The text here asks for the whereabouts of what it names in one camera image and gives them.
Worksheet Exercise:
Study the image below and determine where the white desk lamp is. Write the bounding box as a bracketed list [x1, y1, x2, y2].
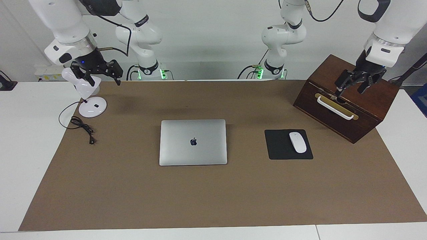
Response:
[61, 67, 108, 118]

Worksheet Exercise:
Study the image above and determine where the black base cable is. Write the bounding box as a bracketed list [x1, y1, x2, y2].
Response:
[238, 64, 265, 80]
[126, 64, 140, 81]

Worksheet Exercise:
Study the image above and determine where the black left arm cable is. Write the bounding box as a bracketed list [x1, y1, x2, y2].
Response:
[302, 0, 346, 23]

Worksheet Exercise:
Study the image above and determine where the black left base cable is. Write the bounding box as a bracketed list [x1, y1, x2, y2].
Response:
[238, 64, 265, 80]

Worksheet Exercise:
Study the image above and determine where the black clamp mount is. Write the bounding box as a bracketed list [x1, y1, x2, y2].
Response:
[0, 71, 18, 91]

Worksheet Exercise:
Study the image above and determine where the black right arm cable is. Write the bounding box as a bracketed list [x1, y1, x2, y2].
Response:
[80, 0, 132, 57]

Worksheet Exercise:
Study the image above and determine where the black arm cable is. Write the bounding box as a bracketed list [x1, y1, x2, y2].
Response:
[302, 0, 346, 23]
[80, 0, 132, 57]

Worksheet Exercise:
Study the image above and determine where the white computer mouse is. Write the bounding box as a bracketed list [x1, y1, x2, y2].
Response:
[289, 132, 307, 154]

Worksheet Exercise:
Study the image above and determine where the silver grey laptop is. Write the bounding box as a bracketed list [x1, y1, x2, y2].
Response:
[159, 119, 228, 166]

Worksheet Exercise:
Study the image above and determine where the brown paper table mat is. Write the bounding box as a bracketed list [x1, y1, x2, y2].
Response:
[18, 80, 427, 231]

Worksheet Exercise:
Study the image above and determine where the white power strip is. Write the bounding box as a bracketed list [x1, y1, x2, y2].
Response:
[35, 64, 66, 82]

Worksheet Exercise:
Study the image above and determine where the blue object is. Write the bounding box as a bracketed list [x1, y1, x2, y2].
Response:
[411, 83, 427, 118]

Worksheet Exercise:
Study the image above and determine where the dark brown wooden box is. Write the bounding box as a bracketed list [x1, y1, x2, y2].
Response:
[293, 54, 400, 144]

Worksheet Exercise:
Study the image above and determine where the thin black lamp cable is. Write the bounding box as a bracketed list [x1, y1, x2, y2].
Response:
[59, 101, 97, 145]

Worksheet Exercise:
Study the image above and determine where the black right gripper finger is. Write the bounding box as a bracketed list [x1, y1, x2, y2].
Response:
[98, 59, 124, 86]
[69, 63, 96, 88]

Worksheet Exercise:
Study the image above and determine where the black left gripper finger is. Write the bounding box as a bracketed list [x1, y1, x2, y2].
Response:
[335, 69, 356, 99]
[357, 72, 381, 95]

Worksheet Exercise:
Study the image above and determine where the white box handle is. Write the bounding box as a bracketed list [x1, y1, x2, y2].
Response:
[316, 96, 355, 120]

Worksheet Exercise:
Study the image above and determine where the black stand pole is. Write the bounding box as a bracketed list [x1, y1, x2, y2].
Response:
[389, 53, 427, 88]

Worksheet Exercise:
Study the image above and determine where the brass handle plate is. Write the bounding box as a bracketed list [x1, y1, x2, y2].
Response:
[315, 93, 359, 121]

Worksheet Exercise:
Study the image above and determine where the black mouse pad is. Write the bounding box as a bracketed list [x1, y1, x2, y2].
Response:
[264, 129, 314, 160]

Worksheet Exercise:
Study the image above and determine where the black right base cable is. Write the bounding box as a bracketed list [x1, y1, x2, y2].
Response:
[126, 64, 140, 81]

